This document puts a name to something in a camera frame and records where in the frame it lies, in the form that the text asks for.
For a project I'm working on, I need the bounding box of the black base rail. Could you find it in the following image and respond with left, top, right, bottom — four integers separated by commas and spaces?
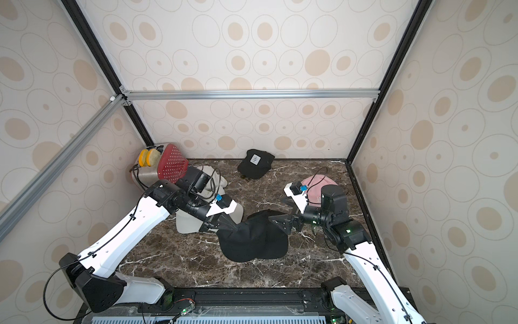
74, 285, 424, 324

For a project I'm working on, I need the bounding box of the aluminium rail left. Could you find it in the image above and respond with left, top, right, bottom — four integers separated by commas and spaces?
1, 94, 124, 240

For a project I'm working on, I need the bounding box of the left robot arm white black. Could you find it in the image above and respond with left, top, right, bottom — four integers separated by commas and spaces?
59, 167, 238, 313

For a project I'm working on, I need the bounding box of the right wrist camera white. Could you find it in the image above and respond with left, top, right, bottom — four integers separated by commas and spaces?
283, 181, 309, 214

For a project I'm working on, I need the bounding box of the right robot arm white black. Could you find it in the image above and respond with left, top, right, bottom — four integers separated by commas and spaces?
270, 182, 426, 323

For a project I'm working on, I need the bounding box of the horizontal aluminium rail back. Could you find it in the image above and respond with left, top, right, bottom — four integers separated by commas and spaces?
120, 86, 380, 101

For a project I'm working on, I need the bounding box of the black frame post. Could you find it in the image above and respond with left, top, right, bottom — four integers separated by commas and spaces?
346, 0, 434, 166
59, 0, 155, 147

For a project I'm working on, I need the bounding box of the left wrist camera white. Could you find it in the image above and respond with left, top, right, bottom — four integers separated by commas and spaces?
206, 194, 237, 217

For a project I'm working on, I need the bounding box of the black frame post left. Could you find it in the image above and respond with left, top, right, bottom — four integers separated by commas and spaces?
59, 0, 155, 147

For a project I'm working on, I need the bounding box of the pink LA cap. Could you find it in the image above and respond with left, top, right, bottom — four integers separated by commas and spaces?
302, 174, 337, 206

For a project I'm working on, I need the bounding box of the black frame post right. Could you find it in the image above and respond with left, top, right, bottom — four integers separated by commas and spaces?
346, 0, 434, 166

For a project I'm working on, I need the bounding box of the white Colorado cap front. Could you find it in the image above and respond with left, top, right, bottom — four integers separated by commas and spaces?
175, 201, 244, 234

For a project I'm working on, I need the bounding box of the yellow sponge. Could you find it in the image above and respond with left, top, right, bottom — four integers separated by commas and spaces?
138, 148, 161, 167

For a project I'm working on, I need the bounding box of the black cap with white label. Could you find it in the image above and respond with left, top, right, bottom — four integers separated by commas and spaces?
237, 148, 275, 180

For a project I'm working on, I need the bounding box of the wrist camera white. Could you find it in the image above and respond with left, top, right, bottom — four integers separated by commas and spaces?
283, 181, 309, 214
206, 194, 237, 217

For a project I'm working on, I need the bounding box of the metal rack container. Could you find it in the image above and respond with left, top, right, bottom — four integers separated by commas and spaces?
129, 147, 162, 191

